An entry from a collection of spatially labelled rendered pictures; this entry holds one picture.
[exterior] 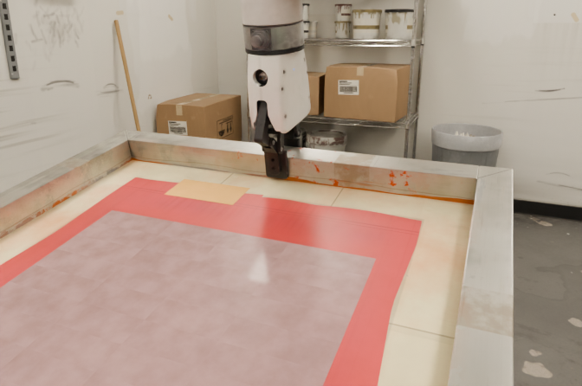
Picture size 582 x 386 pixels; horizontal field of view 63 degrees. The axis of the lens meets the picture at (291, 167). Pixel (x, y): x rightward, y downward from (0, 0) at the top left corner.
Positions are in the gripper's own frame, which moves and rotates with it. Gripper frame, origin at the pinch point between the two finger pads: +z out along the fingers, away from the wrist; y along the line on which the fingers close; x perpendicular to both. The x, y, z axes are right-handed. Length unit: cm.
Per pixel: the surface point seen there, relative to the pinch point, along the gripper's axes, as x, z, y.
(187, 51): 200, 43, 262
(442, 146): 1, 98, 247
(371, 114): 49, 81, 252
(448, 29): 9, 34, 309
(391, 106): 36, 74, 253
